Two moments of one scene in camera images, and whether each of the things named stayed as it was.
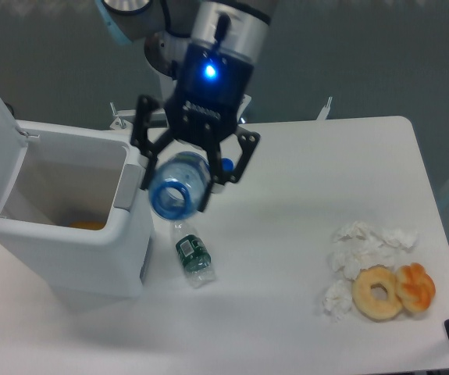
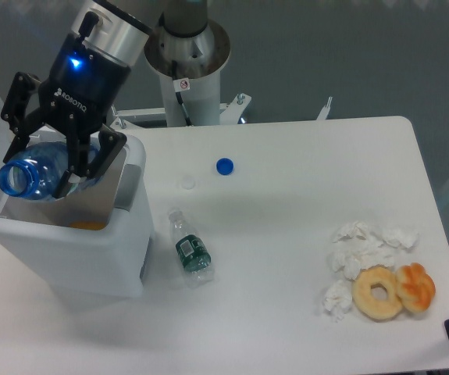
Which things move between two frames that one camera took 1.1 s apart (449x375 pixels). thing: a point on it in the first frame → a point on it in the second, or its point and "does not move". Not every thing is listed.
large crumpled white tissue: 356,247 does not move
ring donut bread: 365,305 does not move
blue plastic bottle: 179,185 → 35,169
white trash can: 78,207 does not move
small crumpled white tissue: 337,299 does not move
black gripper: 204,104 → 80,87
